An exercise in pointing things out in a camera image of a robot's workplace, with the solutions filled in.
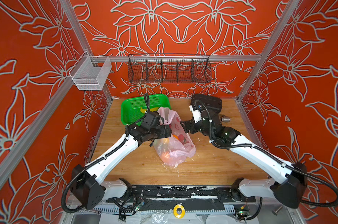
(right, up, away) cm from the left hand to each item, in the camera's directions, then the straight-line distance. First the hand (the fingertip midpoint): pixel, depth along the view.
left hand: (166, 130), depth 77 cm
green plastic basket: (-29, +10, +33) cm, 45 cm away
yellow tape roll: (+8, -39, -10) cm, 41 cm away
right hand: (+10, +6, -3) cm, 12 cm away
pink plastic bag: (+6, -9, -1) cm, 11 cm away
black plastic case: (+31, +18, +33) cm, 49 cm away
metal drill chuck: (+44, +5, +25) cm, 51 cm away
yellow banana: (-20, +12, +35) cm, 41 cm away
